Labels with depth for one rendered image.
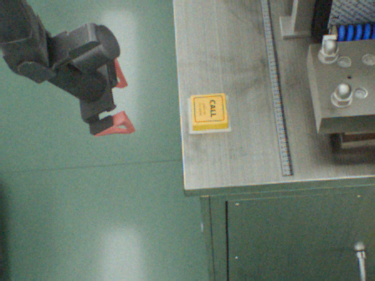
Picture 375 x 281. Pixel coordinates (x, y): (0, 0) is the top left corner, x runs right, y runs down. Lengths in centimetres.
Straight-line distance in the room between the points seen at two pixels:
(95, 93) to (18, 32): 20
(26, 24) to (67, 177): 143
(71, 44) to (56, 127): 143
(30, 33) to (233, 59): 57
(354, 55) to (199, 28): 36
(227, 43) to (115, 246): 98
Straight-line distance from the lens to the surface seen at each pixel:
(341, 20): 141
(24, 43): 107
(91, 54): 112
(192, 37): 155
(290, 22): 156
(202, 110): 142
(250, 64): 151
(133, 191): 238
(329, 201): 150
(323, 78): 135
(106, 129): 122
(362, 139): 142
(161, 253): 229
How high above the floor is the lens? 215
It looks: 62 degrees down
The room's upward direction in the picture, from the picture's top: 7 degrees counter-clockwise
